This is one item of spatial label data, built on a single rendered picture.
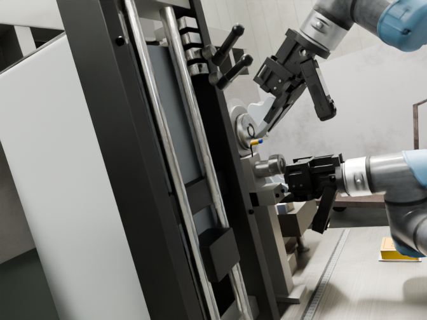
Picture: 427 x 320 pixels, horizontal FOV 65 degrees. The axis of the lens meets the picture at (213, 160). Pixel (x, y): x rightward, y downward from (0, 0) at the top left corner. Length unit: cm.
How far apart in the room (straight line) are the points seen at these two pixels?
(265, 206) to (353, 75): 318
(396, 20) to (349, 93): 326
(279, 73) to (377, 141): 318
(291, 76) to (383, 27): 17
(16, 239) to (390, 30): 71
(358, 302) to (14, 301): 62
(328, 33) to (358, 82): 314
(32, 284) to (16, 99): 36
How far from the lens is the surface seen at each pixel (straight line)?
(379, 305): 72
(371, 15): 59
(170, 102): 38
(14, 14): 85
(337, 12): 63
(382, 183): 69
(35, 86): 53
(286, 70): 65
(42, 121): 52
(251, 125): 71
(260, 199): 66
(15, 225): 73
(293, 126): 415
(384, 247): 86
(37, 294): 76
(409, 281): 78
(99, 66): 30
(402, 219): 70
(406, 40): 56
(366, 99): 375
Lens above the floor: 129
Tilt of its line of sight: 6 degrees down
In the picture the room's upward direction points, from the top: 14 degrees counter-clockwise
